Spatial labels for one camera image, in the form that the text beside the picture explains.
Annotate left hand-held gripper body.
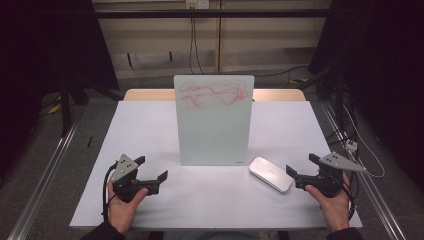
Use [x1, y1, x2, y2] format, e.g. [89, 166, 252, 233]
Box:
[109, 153, 161, 204]

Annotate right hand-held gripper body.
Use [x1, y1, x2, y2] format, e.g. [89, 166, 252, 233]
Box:
[294, 151, 368, 199]

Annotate person's right hand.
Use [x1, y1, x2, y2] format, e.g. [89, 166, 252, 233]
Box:
[304, 172, 352, 233]

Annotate person's left hand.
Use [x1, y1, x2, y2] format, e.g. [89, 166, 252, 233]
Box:
[106, 181, 150, 235]

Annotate white board eraser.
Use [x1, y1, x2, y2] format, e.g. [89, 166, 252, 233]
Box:
[248, 156, 295, 194]

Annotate white table mat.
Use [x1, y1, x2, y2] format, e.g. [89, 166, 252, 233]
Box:
[69, 99, 364, 230]

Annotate black metal stand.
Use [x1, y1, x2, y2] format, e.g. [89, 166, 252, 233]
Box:
[298, 64, 348, 129]

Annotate wooden table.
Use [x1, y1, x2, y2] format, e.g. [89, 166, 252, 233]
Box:
[123, 88, 307, 102]

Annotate whiteboard with red scribbles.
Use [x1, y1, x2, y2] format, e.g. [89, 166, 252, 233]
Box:
[173, 74, 256, 167]

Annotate black curtain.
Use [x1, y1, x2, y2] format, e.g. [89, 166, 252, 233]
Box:
[307, 0, 424, 191]
[0, 0, 120, 181]

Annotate black horizontal bar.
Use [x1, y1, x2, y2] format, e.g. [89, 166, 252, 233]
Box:
[94, 9, 331, 19]

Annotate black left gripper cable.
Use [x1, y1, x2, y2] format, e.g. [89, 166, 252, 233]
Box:
[101, 161, 120, 224]

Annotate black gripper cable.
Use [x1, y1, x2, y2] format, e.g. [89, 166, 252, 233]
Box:
[340, 181, 358, 223]
[101, 161, 120, 224]

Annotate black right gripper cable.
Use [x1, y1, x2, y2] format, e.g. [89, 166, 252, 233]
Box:
[340, 181, 358, 223]

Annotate white cable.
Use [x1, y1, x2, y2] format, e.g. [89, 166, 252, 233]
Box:
[342, 104, 386, 179]

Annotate aluminium floor rail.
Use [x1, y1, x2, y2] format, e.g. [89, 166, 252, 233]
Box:
[7, 116, 84, 240]
[319, 101, 408, 240]

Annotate black floor cable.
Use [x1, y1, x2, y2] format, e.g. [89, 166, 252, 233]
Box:
[253, 64, 309, 78]

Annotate black hanging wall cables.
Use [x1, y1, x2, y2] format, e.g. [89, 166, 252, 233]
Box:
[188, 17, 205, 75]

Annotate white wall socket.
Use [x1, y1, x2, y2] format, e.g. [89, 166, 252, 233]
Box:
[185, 0, 211, 10]

